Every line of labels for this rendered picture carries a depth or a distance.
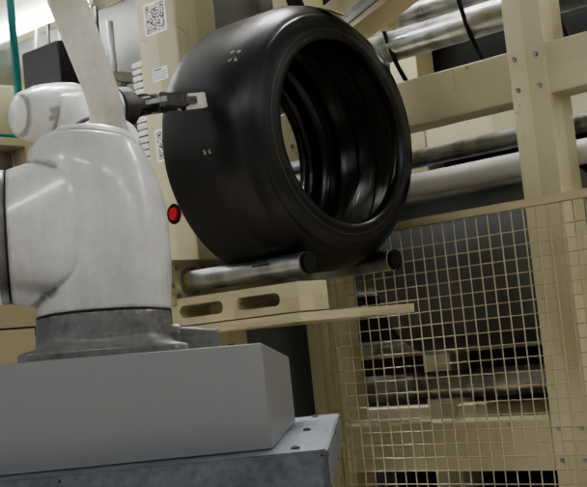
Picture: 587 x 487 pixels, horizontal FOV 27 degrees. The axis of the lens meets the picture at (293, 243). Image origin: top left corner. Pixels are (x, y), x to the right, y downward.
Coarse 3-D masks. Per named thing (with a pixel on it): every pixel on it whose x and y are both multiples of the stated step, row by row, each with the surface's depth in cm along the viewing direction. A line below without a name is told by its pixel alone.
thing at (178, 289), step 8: (176, 264) 257; (184, 264) 259; (192, 264) 261; (200, 264) 263; (208, 264) 264; (216, 264) 266; (224, 264) 268; (176, 272) 257; (184, 272) 258; (176, 280) 257; (272, 280) 278; (176, 288) 257; (184, 288) 258; (216, 288) 265; (224, 288) 267; (232, 288) 269; (240, 288) 271; (176, 296) 256; (184, 296) 258; (192, 296) 260; (272, 296) 278; (176, 304) 256
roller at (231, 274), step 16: (288, 256) 239; (304, 256) 236; (192, 272) 257; (208, 272) 253; (224, 272) 250; (240, 272) 246; (256, 272) 244; (272, 272) 241; (288, 272) 239; (304, 272) 237; (192, 288) 257; (208, 288) 255
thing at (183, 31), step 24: (144, 0) 277; (168, 0) 272; (192, 0) 275; (168, 24) 272; (192, 24) 274; (144, 48) 277; (168, 48) 272; (144, 72) 277; (168, 72) 272; (168, 192) 272; (168, 216) 273; (192, 240) 267; (216, 312) 268; (240, 336) 272
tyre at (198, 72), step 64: (192, 64) 246; (256, 64) 235; (320, 64) 275; (384, 64) 264; (192, 128) 239; (256, 128) 232; (320, 128) 284; (384, 128) 274; (192, 192) 242; (256, 192) 233; (320, 192) 282; (384, 192) 272; (256, 256) 246; (320, 256) 244
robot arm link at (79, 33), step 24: (48, 0) 184; (72, 0) 184; (72, 24) 185; (96, 24) 188; (72, 48) 187; (96, 48) 187; (96, 72) 188; (96, 96) 190; (120, 96) 193; (96, 120) 192; (120, 120) 193
